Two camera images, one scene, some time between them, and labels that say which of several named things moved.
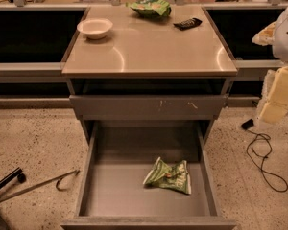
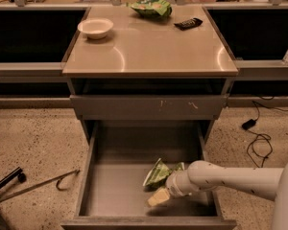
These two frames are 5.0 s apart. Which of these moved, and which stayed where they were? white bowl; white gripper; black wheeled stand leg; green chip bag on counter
Moved: white gripper
Stayed: green chip bag on counter; white bowl; black wheeled stand leg
